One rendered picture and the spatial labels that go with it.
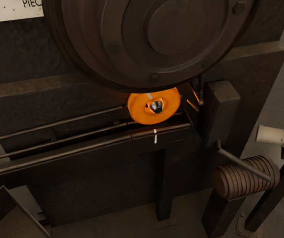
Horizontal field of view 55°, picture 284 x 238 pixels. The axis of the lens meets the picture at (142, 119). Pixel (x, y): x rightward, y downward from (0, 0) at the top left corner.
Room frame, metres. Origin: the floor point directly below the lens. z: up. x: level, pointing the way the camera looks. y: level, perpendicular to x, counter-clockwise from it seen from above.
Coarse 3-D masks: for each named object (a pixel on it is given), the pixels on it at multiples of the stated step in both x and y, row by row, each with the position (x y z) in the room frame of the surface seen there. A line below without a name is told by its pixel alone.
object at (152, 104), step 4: (152, 100) 0.56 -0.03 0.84; (156, 100) 0.56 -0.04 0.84; (160, 100) 0.56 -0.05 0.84; (148, 104) 0.56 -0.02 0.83; (152, 104) 0.55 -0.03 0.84; (156, 104) 0.55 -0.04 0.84; (160, 104) 0.55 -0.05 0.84; (152, 108) 0.54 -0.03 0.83; (156, 108) 0.54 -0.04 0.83; (160, 108) 0.54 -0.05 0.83; (156, 112) 0.54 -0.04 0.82
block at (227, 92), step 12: (216, 84) 0.68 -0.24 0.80; (228, 84) 0.68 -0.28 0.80; (204, 96) 0.68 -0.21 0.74; (216, 96) 0.62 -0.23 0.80; (228, 96) 0.62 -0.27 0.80; (204, 108) 0.66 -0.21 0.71; (216, 108) 0.60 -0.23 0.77; (228, 108) 0.60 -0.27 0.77; (204, 120) 0.65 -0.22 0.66; (216, 120) 0.60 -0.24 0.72; (228, 120) 0.61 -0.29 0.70; (204, 132) 0.63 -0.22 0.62; (216, 132) 0.60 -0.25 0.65; (228, 132) 0.62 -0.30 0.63; (204, 144) 0.61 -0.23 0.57
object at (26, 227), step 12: (0, 192) 0.35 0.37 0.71; (0, 204) 0.34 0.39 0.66; (12, 204) 0.35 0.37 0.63; (0, 216) 0.32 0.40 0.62; (12, 216) 0.33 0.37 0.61; (24, 216) 0.33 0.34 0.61; (0, 228) 0.29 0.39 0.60; (12, 228) 0.29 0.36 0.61; (24, 228) 0.29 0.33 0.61; (36, 228) 0.29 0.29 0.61
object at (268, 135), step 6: (258, 126) 0.60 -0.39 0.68; (264, 126) 0.60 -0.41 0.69; (258, 132) 0.57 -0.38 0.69; (264, 132) 0.57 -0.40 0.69; (270, 132) 0.57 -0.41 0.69; (276, 132) 0.56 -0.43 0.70; (282, 132) 0.56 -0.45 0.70; (258, 138) 0.56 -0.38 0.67; (264, 138) 0.56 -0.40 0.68; (270, 138) 0.55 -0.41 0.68; (276, 138) 0.55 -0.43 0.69; (282, 138) 0.54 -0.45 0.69; (276, 144) 0.54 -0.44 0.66; (282, 144) 0.53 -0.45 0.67
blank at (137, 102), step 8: (136, 96) 0.55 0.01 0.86; (144, 96) 0.55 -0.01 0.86; (152, 96) 0.56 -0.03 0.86; (160, 96) 0.57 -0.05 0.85; (168, 96) 0.57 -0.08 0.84; (176, 96) 0.58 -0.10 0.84; (128, 104) 0.56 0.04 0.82; (136, 104) 0.55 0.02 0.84; (144, 104) 0.55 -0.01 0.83; (168, 104) 0.57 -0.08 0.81; (176, 104) 0.58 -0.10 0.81; (136, 112) 0.55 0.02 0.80; (144, 112) 0.55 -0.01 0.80; (152, 112) 0.57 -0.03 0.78; (160, 112) 0.57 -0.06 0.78; (168, 112) 0.57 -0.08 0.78; (136, 120) 0.55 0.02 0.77; (144, 120) 0.55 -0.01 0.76; (152, 120) 0.56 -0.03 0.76; (160, 120) 0.57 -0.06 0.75
